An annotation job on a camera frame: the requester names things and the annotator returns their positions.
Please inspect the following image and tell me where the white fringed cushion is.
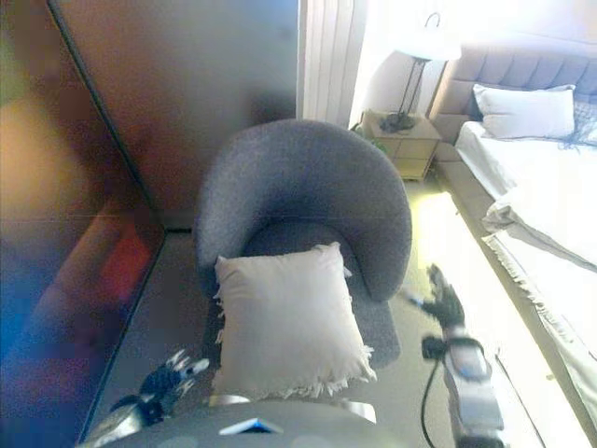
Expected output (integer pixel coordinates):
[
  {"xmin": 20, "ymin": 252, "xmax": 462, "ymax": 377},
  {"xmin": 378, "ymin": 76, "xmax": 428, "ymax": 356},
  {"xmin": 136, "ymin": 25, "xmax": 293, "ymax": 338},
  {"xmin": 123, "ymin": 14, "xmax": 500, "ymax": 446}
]
[{"xmin": 210, "ymin": 241, "xmax": 379, "ymax": 400}]

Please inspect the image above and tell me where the beige upholstered bed frame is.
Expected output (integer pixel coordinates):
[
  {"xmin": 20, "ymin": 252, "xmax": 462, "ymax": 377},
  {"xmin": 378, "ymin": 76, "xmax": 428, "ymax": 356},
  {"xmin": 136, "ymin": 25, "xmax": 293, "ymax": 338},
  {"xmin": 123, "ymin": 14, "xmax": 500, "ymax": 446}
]
[{"xmin": 427, "ymin": 43, "xmax": 597, "ymax": 448}]

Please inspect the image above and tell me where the white fringed duvet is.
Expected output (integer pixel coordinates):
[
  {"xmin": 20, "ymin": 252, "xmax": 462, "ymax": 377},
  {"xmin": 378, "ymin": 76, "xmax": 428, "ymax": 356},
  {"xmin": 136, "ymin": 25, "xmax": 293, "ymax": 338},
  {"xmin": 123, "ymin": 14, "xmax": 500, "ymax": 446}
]
[{"xmin": 479, "ymin": 186, "xmax": 597, "ymax": 424}]

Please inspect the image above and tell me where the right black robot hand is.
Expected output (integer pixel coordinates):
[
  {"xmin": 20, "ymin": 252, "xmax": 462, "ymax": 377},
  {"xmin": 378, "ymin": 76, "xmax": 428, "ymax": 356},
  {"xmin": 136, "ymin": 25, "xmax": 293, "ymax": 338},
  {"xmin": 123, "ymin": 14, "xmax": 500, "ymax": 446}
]
[{"xmin": 410, "ymin": 262, "xmax": 468, "ymax": 333}]

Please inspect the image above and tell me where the white bed pillow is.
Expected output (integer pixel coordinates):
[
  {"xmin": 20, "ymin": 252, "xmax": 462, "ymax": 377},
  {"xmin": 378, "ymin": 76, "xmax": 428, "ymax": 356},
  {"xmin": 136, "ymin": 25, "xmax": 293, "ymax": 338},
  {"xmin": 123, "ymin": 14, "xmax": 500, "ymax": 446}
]
[{"xmin": 471, "ymin": 83, "xmax": 577, "ymax": 142}]

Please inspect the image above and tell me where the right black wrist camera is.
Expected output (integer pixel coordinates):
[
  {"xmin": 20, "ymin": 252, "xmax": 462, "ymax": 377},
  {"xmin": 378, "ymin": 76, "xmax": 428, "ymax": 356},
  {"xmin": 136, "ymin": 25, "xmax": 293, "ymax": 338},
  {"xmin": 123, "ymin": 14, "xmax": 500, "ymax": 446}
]
[{"xmin": 421, "ymin": 337, "xmax": 451, "ymax": 361}]

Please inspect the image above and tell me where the white bed sheet mattress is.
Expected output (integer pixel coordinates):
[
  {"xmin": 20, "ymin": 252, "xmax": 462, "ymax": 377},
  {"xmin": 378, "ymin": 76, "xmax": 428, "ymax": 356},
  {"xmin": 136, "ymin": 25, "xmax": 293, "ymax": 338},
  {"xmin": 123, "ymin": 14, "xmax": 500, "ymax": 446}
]
[{"xmin": 453, "ymin": 119, "xmax": 597, "ymax": 262}]

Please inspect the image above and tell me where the silver robot torso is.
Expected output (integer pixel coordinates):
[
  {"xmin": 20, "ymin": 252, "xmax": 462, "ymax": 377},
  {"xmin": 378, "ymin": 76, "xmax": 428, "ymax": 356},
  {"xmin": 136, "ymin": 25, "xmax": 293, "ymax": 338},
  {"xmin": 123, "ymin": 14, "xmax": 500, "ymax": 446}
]
[{"xmin": 91, "ymin": 399, "xmax": 380, "ymax": 448}]

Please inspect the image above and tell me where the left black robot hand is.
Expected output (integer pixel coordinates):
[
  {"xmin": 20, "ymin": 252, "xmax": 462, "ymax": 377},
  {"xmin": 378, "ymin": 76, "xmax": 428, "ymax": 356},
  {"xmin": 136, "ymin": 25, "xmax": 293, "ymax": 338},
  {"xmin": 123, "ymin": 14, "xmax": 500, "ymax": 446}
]
[{"xmin": 139, "ymin": 347, "xmax": 211, "ymax": 403}]

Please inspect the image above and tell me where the beige nightstand with drawers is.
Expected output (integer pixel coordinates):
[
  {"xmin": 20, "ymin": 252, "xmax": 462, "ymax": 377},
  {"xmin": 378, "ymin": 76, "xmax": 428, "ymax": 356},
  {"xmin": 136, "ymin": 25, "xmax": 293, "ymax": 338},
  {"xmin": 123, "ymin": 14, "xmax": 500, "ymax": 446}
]
[{"xmin": 360, "ymin": 109, "xmax": 442, "ymax": 184}]

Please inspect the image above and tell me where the grey fabric tub armchair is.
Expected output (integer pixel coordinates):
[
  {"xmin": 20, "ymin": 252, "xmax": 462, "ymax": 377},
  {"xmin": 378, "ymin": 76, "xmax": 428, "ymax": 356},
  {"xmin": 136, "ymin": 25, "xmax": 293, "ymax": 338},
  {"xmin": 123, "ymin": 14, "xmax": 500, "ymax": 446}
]
[{"xmin": 192, "ymin": 118, "xmax": 413, "ymax": 371}]

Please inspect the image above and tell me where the table lamp with dark stand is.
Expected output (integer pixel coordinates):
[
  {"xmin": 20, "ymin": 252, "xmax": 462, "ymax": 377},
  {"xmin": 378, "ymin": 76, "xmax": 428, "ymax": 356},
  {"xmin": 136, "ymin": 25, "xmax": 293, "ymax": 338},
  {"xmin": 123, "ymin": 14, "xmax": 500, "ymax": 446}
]
[{"xmin": 379, "ymin": 11, "xmax": 464, "ymax": 133}]

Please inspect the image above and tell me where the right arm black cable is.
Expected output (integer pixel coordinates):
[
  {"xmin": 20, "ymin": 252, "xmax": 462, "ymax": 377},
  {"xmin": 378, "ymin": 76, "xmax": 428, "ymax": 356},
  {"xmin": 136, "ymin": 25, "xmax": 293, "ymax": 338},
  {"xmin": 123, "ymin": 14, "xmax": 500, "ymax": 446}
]
[{"xmin": 421, "ymin": 357, "xmax": 445, "ymax": 445}]

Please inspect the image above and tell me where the blue patterned pillow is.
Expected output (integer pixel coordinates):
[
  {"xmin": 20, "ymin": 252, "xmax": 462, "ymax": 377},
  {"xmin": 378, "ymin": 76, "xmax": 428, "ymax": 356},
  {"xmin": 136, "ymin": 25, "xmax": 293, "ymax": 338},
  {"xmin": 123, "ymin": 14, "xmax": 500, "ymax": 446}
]
[{"xmin": 558, "ymin": 101, "xmax": 597, "ymax": 153}]

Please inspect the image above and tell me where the white curtain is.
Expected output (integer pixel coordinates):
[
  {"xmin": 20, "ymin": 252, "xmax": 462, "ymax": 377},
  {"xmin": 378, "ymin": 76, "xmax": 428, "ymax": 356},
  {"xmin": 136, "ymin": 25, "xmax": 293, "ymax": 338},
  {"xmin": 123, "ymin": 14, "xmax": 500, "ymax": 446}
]
[{"xmin": 298, "ymin": 0, "xmax": 370, "ymax": 131}]

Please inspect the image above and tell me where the right silver robot leg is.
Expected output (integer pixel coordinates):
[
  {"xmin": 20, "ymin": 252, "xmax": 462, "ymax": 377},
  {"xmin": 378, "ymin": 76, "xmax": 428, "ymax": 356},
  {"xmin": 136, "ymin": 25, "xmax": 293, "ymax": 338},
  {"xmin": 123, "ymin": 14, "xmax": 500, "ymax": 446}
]
[{"xmin": 334, "ymin": 399, "xmax": 378, "ymax": 425}]

